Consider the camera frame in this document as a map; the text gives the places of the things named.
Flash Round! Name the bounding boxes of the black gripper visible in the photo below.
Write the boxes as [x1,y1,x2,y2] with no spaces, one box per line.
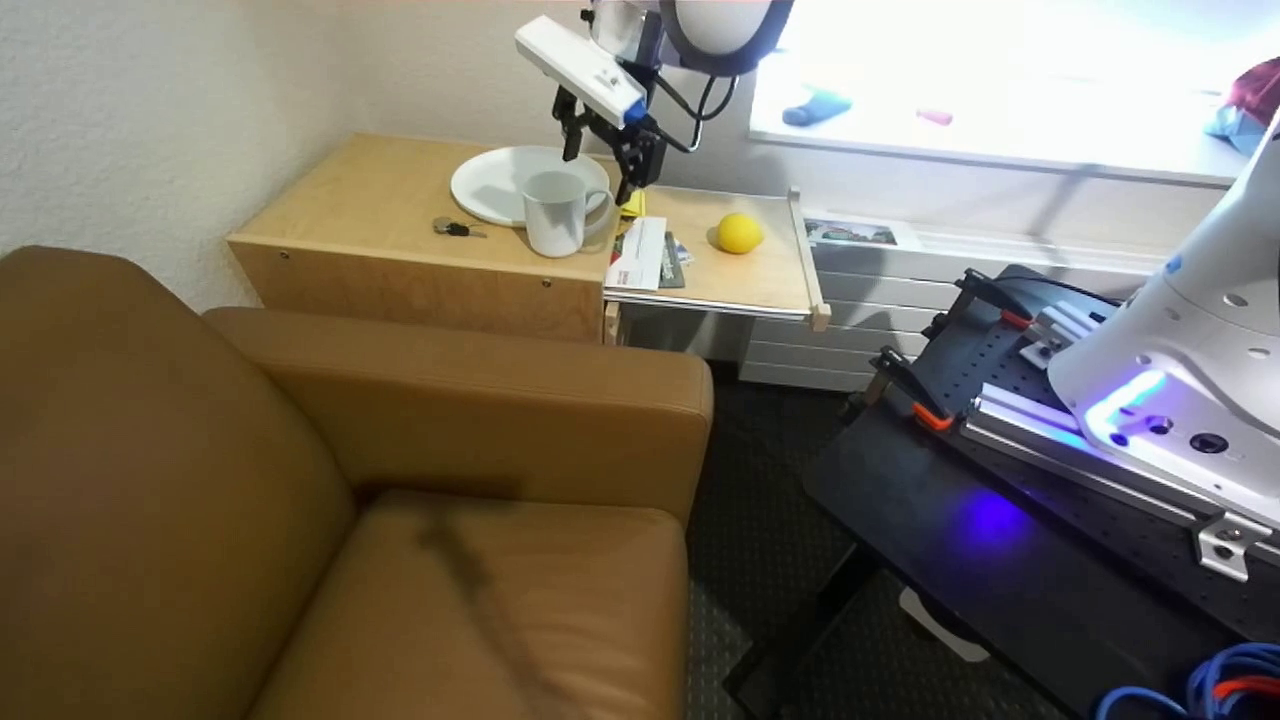
[552,82,673,209]

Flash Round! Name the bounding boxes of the yellow lemon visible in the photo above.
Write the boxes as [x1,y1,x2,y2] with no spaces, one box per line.
[706,209,770,259]

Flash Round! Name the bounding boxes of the wooden pull-out drawer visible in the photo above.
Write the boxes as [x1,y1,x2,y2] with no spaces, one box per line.
[601,181,836,332]

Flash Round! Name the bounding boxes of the white round plate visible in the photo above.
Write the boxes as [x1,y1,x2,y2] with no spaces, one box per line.
[446,139,615,231]

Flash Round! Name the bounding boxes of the white window sill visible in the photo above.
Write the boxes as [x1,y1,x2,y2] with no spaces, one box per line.
[743,103,1254,190]

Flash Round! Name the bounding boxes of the wooden nightstand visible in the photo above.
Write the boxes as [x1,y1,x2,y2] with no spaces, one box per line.
[224,127,637,346]

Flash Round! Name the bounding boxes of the brown leather armchair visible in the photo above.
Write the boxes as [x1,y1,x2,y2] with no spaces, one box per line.
[0,243,721,720]

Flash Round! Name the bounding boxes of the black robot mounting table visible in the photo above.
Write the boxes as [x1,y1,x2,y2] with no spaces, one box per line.
[723,259,1280,720]

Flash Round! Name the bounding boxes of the maroon cloth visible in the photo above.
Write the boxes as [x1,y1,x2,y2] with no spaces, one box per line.
[1209,53,1280,150]

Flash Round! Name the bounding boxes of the white wall heater unit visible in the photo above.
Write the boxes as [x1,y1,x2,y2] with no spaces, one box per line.
[735,212,1164,396]

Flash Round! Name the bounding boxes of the red-handled clamp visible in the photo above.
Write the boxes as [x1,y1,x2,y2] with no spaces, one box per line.
[870,345,963,438]

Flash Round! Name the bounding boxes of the blue cable bundle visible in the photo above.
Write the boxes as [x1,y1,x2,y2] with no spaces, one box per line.
[1091,641,1280,720]

